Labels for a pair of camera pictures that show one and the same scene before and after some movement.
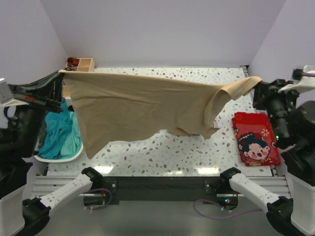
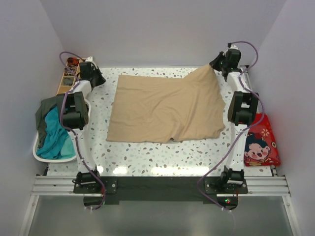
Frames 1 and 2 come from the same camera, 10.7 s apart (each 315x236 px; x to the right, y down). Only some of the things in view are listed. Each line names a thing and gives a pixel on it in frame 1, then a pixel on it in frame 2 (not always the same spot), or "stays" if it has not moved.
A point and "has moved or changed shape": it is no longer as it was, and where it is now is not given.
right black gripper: (264, 91) -> (213, 64)
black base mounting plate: (207, 189) stays
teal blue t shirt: (58, 125) stays
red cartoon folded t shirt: (254, 138) stays
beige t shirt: (107, 105) has moved or changed shape
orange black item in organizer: (72, 61) stays
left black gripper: (42, 92) -> (102, 80)
